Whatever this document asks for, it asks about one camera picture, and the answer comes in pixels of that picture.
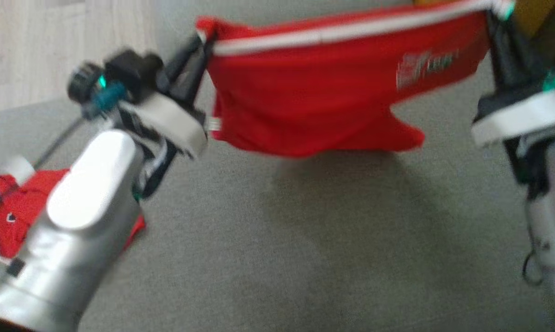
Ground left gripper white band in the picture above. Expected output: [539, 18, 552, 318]
[120, 33, 213, 199]

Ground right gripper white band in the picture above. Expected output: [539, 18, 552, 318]
[471, 10, 555, 199]

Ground red shorts with white stripe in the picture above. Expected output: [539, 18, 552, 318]
[195, 0, 513, 158]

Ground red white basketball jersey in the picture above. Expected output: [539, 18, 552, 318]
[0, 157, 147, 264]

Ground yellow pillow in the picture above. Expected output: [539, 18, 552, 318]
[413, 0, 555, 60]

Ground grey sofa side cushion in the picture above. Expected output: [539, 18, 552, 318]
[153, 0, 414, 51]

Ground grey sofa seat cushion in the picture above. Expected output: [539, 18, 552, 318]
[0, 46, 555, 332]

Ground left cable with teal plug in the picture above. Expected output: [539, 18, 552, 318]
[33, 82, 126, 170]

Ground cable with teal plug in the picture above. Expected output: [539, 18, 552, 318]
[33, 82, 126, 170]
[522, 249, 544, 287]

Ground right cable with teal plug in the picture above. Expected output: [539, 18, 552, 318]
[522, 249, 544, 287]

